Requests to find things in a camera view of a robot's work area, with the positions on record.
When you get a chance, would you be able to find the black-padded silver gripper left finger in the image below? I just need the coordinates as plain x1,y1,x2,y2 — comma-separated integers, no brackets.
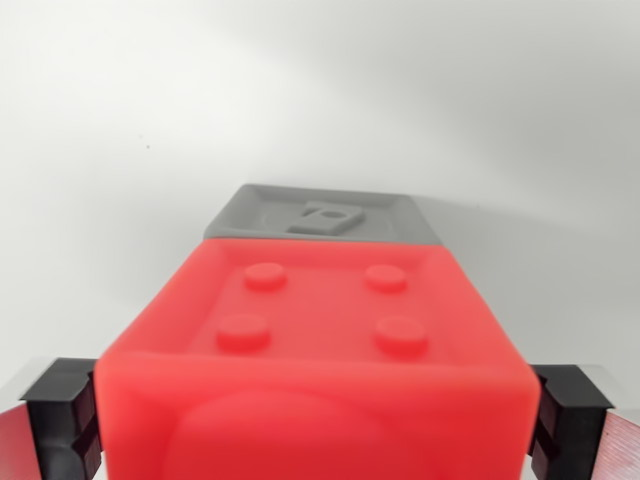
0,357,104,480

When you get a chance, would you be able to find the black-padded silver gripper right finger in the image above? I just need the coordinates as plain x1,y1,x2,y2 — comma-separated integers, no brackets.
529,363,640,480

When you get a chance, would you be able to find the red soft cube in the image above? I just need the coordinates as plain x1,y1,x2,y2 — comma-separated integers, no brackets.
92,238,543,480

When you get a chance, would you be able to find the grey embossed cube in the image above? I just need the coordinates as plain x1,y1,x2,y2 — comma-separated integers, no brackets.
204,183,445,248

